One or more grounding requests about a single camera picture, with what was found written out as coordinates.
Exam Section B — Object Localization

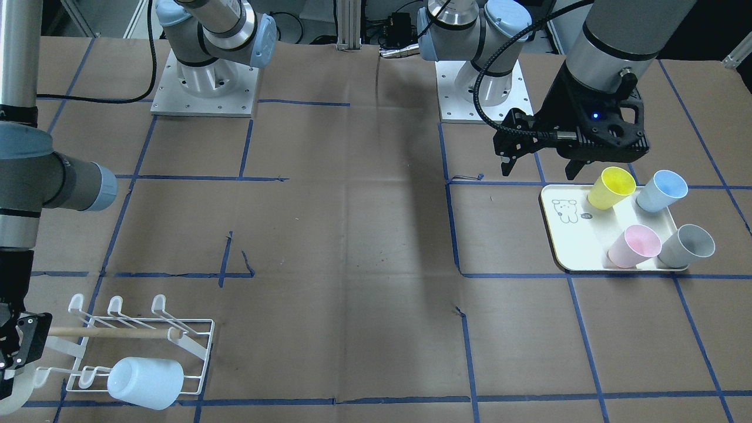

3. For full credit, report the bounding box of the light blue plastic cup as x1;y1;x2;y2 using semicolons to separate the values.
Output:
107;357;184;410

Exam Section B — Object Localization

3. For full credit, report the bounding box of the pink plastic cup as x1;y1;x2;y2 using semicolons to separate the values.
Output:
607;224;663;268

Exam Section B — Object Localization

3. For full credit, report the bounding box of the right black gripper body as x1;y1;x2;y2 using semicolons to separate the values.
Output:
1;303;53;399

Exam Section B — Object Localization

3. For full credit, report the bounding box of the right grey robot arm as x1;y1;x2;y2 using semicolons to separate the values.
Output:
1;1;277;414

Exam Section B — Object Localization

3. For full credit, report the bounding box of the aluminium frame post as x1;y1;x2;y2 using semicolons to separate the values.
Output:
333;0;364;51

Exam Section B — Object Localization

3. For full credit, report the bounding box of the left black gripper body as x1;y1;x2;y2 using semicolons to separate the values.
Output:
492;65;650;180

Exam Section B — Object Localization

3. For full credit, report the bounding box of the white wire cup rack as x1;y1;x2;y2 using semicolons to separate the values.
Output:
34;293;217;396

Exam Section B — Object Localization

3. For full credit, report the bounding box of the pale green plastic cup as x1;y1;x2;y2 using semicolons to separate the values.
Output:
1;369;35;416

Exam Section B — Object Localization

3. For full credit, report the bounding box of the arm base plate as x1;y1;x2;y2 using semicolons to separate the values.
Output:
150;51;261;118
435;60;534;124

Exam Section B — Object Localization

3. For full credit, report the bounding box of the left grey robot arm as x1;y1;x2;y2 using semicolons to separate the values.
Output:
417;1;695;180

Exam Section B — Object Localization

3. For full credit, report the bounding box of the yellow plastic cup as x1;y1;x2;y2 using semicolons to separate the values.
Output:
586;166;636;210

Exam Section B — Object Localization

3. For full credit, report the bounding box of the cream plastic tray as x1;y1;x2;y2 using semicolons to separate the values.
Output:
540;184;677;273

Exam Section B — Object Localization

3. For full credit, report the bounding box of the grey plastic cup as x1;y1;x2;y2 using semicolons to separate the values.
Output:
658;224;716;268

